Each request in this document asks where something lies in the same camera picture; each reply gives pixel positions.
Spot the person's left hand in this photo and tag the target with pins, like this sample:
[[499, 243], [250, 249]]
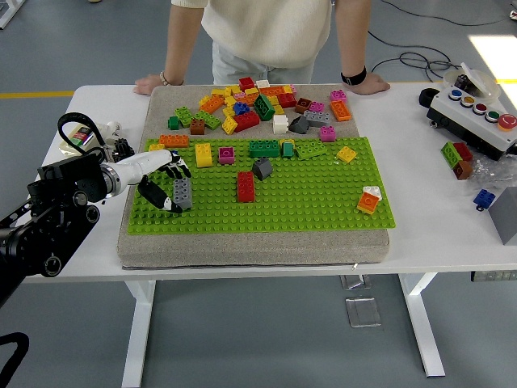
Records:
[[371, 84]]

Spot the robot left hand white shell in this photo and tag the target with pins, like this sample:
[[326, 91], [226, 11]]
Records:
[[141, 165]]

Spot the person's right hand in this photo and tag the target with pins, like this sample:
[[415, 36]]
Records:
[[149, 84]]

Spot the grey eight-stud brick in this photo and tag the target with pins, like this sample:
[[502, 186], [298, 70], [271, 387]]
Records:
[[183, 192], [318, 118]]

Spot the green studded baseplate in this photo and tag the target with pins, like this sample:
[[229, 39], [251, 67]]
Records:
[[303, 202]]

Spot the person's left forearm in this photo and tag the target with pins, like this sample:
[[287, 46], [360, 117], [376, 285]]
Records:
[[350, 36]]

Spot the person's right forearm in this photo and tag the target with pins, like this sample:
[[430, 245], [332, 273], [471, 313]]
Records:
[[179, 40]]

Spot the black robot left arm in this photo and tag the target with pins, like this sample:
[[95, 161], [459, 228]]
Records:
[[68, 178]]

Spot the yellow four-stud brick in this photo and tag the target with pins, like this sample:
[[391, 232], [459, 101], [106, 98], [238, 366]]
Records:
[[155, 147], [347, 155]]

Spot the magenta four-stud brick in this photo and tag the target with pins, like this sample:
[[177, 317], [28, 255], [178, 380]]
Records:
[[328, 134], [338, 95], [227, 156]]

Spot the orange eight-stud brick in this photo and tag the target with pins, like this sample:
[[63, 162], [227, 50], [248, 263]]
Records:
[[212, 104], [340, 110], [174, 140], [271, 91]]

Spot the green two-stud brick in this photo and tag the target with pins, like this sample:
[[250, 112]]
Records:
[[174, 123]]

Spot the lime green eight-stud brick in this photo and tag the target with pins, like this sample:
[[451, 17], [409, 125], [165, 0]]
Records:
[[449, 155], [210, 120], [186, 116]]

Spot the pink four-stud brick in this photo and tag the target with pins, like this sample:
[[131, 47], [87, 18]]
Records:
[[317, 106]]

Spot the yellow building brick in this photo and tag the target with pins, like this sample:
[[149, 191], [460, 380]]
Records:
[[218, 92], [287, 141], [278, 108], [287, 89], [228, 111], [232, 89], [251, 91], [229, 101]]

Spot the pink building brick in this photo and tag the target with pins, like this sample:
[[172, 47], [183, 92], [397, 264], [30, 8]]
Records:
[[240, 95], [294, 89]]

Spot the dark grey sloped brick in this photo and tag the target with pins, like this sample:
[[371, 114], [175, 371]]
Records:
[[299, 125], [262, 169]]

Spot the lime green flat plate brick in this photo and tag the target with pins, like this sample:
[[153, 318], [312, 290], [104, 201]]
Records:
[[311, 151]]

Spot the red four-stud brick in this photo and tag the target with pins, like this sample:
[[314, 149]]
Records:
[[246, 83]]

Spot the white four-stud brick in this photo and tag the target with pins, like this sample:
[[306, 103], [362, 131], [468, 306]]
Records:
[[372, 191], [280, 124]]

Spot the orange building brick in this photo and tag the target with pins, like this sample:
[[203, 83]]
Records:
[[249, 100]]

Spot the teal green building brick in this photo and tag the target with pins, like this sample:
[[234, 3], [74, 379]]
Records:
[[287, 150]]

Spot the white building brick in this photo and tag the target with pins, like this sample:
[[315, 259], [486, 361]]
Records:
[[263, 83]]

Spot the dark green eight-stud brick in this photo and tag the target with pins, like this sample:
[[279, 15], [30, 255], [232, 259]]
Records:
[[264, 107], [264, 149]]

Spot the red building brick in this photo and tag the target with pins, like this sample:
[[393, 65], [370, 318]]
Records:
[[463, 151]]

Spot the orange four-stud brick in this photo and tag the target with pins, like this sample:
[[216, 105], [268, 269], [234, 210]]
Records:
[[368, 203]]

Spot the black wristband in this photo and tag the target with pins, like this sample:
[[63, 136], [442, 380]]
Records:
[[353, 77]]

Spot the black gear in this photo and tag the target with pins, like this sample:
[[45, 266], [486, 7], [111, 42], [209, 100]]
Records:
[[123, 147]]

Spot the white bulb-shaped part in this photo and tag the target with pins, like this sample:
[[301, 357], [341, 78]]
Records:
[[113, 128]]

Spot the white push-button control box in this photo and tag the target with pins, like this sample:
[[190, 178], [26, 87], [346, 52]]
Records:
[[464, 121]]

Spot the round translucent lidded container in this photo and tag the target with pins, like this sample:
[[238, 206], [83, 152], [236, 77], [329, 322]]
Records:
[[482, 81]]

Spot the person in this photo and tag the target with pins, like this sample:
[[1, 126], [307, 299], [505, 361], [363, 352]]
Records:
[[262, 28]]

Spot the grey-brown cushion mat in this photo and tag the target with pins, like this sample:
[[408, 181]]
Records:
[[250, 248]]

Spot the clear plastic bag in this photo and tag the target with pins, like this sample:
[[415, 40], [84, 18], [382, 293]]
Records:
[[490, 171]]

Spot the white table leg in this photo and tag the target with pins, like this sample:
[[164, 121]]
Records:
[[137, 343], [420, 323]]

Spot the grey box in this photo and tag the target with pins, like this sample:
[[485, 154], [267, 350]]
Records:
[[507, 218]]

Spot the clear floor socket cover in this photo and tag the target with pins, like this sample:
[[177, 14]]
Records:
[[355, 281], [363, 313]]

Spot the under-table control panel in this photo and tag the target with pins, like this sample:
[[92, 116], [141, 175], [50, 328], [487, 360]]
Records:
[[494, 277]]

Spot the cream switch box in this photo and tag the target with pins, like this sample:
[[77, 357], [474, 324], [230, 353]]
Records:
[[78, 135]]

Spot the white furniture frame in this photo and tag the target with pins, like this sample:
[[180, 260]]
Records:
[[9, 12]]

